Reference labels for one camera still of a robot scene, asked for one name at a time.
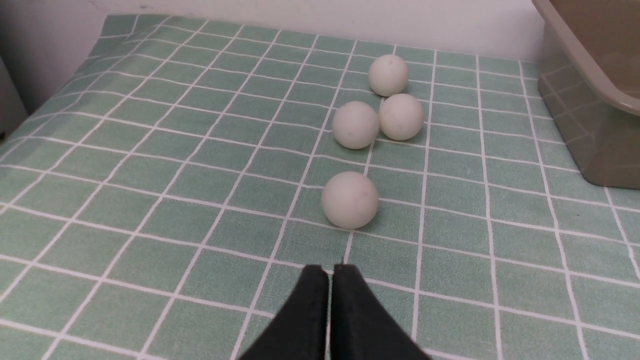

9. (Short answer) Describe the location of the white ping-pong ball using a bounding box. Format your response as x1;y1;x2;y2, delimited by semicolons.
331;101;380;150
378;93;425;141
368;54;409;98
321;171;380;230

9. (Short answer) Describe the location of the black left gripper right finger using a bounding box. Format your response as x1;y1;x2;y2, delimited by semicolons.
331;263;431;360

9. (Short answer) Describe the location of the olive green plastic bin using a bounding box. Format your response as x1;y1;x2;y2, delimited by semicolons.
533;0;640;190

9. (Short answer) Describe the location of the green checkered tablecloth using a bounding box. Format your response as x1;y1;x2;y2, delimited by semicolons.
0;14;640;360

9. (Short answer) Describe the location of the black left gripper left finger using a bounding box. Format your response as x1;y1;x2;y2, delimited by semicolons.
240;264;330;360

